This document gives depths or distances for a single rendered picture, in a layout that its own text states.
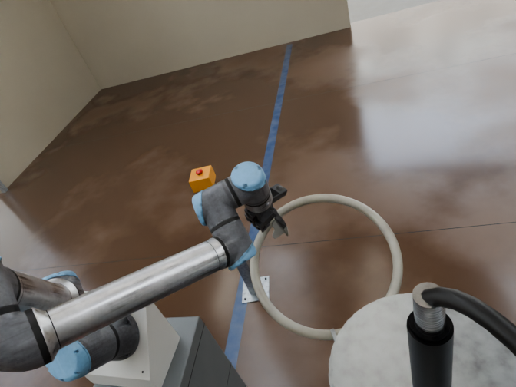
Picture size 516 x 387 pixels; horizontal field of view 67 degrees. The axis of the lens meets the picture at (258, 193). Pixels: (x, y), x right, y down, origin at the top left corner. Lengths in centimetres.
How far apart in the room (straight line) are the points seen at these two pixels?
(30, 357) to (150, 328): 75
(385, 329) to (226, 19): 668
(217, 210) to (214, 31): 621
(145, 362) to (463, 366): 126
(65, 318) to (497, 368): 74
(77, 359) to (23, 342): 56
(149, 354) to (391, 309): 117
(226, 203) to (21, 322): 53
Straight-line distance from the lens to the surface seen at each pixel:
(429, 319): 38
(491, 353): 55
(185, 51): 741
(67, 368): 147
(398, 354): 54
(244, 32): 705
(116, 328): 155
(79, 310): 91
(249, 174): 106
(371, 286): 271
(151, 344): 161
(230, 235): 104
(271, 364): 255
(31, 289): 109
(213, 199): 106
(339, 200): 137
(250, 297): 284
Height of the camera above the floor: 220
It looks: 37 degrees down
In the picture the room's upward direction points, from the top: 21 degrees counter-clockwise
